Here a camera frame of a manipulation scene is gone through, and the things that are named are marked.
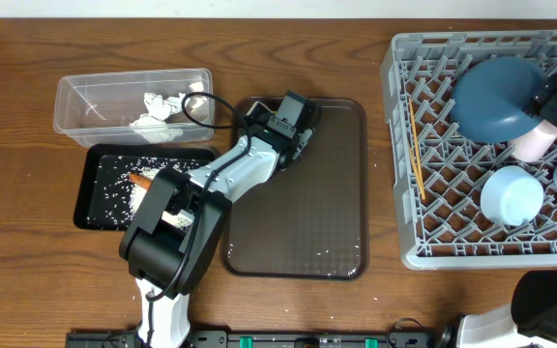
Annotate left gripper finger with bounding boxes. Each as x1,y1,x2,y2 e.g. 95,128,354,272
295,128,315,161
245,101,274,128

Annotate pink white cup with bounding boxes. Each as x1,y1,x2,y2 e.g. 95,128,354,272
508,120,557,162

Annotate dark blue plate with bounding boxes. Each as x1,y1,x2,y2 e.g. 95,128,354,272
450,57,546,143

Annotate white foil paper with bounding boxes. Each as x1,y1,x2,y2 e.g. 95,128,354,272
129,81,211,145

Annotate light blue small bowl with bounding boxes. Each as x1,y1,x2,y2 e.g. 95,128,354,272
480,165,544,226

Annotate orange carrot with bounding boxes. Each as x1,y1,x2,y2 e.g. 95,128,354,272
129,173,152,190

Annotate pile of white rice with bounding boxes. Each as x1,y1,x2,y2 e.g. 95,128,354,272
79,155,208,231

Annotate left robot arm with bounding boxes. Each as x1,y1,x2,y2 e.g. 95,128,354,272
119,94,318,347

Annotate grey dishwasher rack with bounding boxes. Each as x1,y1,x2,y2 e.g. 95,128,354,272
380,30,557,270

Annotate brown serving tray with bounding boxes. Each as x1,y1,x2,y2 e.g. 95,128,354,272
221,99,368,280

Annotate clear plastic bin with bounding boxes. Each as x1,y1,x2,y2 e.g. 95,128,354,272
53,69,215,147

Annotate black plastic tray bin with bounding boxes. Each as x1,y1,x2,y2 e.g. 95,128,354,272
73,144,216,231

